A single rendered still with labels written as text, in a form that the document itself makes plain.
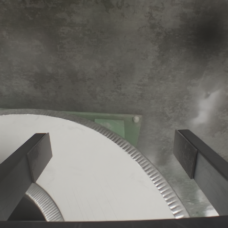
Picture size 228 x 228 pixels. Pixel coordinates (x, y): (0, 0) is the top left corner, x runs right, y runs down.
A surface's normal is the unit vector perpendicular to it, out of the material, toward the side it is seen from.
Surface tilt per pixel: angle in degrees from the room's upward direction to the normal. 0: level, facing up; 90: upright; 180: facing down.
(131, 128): 0
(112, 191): 90
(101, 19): 0
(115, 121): 90
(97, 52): 0
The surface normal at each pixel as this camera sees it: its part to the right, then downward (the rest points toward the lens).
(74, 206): 0.04, -0.76
